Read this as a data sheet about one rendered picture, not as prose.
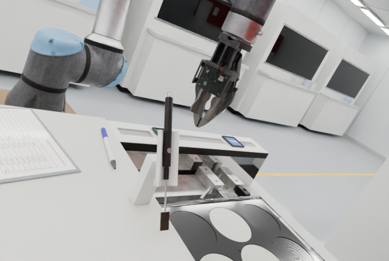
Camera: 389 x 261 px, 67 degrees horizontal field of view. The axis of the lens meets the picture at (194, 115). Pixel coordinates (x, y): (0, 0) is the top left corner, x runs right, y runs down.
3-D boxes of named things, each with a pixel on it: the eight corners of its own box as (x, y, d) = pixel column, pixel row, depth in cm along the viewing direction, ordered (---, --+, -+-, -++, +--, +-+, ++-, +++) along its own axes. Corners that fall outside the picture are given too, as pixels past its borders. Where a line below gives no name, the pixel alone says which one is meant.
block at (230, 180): (239, 192, 83) (244, 183, 82) (231, 192, 81) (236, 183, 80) (223, 174, 89) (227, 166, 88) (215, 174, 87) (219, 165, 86)
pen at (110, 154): (118, 166, 52) (106, 127, 63) (113, 165, 52) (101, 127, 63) (116, 171, 53) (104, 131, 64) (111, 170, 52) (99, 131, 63)
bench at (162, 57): (226, 118, 481) (286, -3, 422) (126, 101, 365) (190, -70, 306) (191, 90, 557) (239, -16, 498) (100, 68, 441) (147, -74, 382)
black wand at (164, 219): (163, 92, 45) (168, 90, 44) (170, 94, 46) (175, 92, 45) (157, 230, 42) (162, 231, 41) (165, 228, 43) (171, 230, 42)
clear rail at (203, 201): (260, 201, 81) (262, 197, 81) (141, 213, 57) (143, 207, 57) (256, 198, 82) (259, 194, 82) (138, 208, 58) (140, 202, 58)
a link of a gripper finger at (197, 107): (178, 123, 65) (194, 85, 62) (187, 119, 70) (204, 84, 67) (189, 131, 64) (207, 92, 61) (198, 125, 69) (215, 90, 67)
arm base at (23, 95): (-7, 95, 80) (3, 62, 77) (44, 95, 93) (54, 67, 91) (23, 125, 74) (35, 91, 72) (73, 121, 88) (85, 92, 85)
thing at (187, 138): (250, 186, 103) (269, 153, 99) (97, 192, 68) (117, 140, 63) (233, 169, 110) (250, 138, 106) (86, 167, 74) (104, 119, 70)
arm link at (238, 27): (234, 14, 64) (268, 29, 62) (224, 35, 65) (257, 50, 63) (224, 8, 57) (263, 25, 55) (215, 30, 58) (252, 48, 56)
